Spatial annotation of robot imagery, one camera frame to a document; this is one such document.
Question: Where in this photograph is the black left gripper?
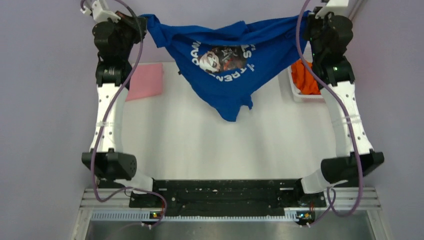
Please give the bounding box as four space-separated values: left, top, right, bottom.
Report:
108 10 147 60

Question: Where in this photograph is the blue printed t shirt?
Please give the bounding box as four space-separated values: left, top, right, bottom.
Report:
145 11 309 122

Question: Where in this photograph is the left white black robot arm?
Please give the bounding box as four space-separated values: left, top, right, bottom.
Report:
79 0 161 207

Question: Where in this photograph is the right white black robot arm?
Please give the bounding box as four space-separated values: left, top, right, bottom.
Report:
293 0 385 206

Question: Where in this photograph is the folded pink t shirt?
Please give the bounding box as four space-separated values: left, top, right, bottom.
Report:
125 63 164 102

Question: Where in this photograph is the orange t shirt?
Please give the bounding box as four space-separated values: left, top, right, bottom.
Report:
290 59 321 95

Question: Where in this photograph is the white plastic laundry basket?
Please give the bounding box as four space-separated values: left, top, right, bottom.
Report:
287 65 324 103

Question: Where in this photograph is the aluminium rail frame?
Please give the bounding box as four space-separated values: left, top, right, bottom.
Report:
71 183 393 240

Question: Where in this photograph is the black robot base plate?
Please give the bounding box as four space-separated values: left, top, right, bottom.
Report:
129 179 327 217

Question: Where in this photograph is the white slotted cable duct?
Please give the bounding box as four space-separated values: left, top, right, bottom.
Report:
91 210 299 222

